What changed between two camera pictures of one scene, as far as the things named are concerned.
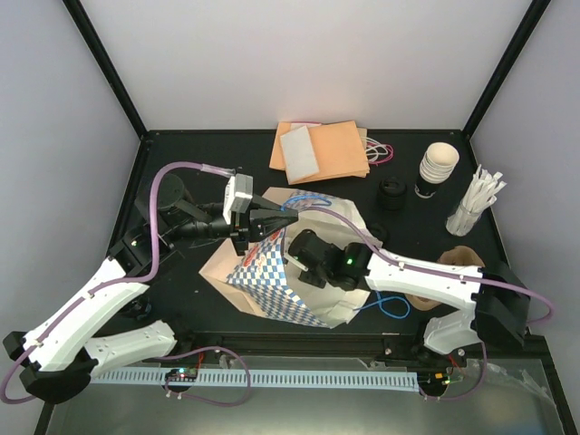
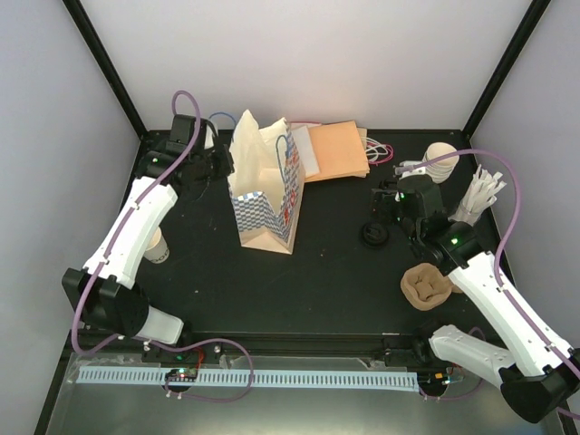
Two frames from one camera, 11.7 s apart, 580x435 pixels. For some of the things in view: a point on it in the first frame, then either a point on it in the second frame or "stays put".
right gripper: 305,278 -> 381,199
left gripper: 257,224 -> 226,167
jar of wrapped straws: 480,192 stays put
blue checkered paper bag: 263,276 -> 266,179
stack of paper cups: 436,166 stays put
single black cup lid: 379,230 stays put
